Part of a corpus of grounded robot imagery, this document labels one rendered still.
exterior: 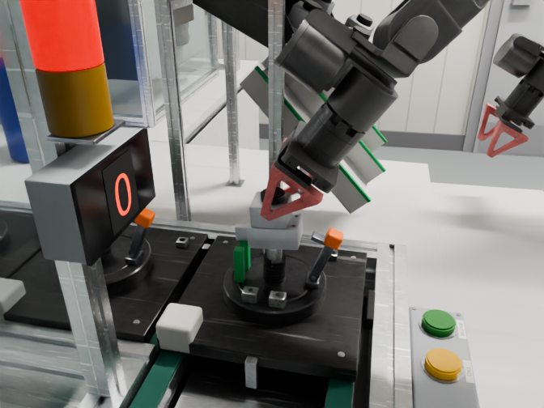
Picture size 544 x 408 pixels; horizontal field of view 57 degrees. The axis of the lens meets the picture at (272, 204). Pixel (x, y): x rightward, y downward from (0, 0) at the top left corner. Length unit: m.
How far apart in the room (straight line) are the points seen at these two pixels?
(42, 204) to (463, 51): 3.48
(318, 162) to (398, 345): 0.25
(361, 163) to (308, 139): 0.39
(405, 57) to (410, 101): 3.26
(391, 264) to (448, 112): 3.10
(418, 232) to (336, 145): 0.55
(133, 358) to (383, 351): 0.30
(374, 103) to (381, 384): 0.31
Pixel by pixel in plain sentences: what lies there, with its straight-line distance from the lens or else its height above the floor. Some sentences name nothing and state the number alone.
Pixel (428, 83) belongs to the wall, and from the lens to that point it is 3.76.
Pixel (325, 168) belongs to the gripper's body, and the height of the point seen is 1.17.
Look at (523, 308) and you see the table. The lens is 0.93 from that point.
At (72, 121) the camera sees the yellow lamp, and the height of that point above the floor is 1.27.
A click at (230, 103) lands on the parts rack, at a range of 1.15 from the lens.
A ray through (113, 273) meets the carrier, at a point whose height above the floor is 0.99.
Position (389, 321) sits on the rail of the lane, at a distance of 0.68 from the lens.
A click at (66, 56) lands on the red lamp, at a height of 1.32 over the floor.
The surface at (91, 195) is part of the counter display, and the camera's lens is 0.40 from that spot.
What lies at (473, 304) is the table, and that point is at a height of 0.86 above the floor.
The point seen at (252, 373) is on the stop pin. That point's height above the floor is 0.95.
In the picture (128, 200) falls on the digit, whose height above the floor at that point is 1.19.
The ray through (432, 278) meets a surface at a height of 0.86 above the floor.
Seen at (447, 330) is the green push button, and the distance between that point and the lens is 0.66.
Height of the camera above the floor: 1.39
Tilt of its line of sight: 28 degrees down
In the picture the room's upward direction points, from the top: straight up
